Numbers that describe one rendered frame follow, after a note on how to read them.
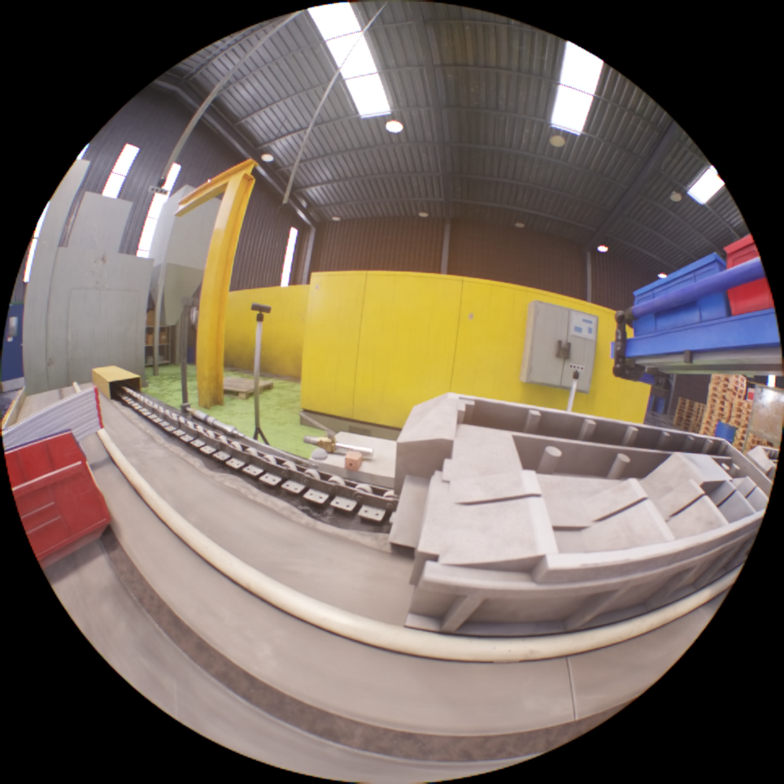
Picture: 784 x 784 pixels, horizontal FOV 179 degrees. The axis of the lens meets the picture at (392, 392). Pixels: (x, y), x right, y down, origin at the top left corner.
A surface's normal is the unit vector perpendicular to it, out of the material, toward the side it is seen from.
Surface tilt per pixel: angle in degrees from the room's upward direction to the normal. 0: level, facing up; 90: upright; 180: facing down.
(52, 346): 90
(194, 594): 0
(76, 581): 0
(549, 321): 90
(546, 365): 90
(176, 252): 90
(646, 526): 32
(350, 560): 0
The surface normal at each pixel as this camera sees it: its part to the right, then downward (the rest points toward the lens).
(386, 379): -0.25, 0.16
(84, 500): 0.96, 0.18
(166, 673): 0.11, -0.98
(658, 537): -0.43, -0.88
